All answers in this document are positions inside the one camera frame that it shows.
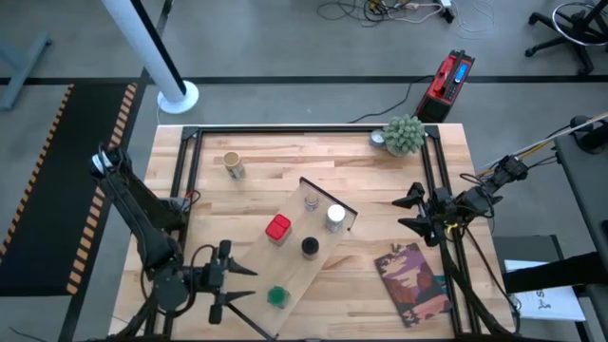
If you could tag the white tower fan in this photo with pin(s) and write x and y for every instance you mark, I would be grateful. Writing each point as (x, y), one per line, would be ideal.
(147, 52)

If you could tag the black hazard-striped floor mat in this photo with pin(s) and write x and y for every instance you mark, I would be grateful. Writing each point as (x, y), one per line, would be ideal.
(57, 214)

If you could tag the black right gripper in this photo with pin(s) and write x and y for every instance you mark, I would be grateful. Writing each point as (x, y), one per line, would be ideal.
(442, 206)

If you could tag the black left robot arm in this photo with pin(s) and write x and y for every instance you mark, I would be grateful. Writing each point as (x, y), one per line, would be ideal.
(138, 218)

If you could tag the white-lid spice jar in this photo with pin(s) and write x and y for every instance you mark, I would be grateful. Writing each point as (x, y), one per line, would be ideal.
(336, 214)

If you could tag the black aluminium table frame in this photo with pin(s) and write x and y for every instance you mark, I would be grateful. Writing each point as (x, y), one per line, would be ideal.
(285, 128)

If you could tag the small silver candle tin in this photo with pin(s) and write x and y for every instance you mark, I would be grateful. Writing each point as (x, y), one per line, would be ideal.
(376, 138)

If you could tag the grey table leg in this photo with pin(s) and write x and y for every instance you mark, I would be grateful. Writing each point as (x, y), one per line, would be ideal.
(24, 71)

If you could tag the black desk clamp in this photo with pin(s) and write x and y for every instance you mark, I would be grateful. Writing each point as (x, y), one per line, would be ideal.
(594, 138)

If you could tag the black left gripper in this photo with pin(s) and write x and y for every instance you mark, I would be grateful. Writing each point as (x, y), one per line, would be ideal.
(211, 278)

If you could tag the black office chair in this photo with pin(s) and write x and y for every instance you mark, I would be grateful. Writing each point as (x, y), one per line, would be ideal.
(585, 62)

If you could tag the green-lid spice jar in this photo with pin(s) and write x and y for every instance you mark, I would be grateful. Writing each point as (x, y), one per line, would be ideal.
(277, 297)

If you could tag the tan-lid spice jar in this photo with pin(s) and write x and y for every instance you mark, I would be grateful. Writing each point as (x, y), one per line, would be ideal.
(232, 160)

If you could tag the red-lid patterned paprika tin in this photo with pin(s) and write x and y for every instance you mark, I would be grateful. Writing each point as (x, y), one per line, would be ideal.
(278, 227)

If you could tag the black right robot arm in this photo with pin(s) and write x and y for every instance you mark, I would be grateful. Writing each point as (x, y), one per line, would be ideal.
(480, 197)

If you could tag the small clear glass jar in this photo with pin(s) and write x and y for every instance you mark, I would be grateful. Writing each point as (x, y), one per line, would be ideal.
(311, 202)

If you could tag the colourful landscape-print book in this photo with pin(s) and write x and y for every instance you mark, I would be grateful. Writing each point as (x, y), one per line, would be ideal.
(411, 285)

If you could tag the black beam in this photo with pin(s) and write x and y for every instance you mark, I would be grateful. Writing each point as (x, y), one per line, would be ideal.
(556, 275)

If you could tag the red black power station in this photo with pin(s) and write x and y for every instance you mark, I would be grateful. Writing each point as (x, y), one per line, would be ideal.
(444, 88)

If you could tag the white paper sheet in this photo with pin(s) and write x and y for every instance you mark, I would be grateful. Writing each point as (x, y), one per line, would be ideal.
(546, 304)

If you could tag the black-lid brown spice jar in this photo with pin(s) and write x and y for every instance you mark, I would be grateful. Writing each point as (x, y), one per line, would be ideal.
(310, 245)

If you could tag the potted green succulent plant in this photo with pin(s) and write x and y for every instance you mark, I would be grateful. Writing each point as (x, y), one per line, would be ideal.
(404, 134)

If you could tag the black side desk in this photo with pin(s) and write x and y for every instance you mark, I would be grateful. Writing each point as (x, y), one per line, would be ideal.
(589, 190)

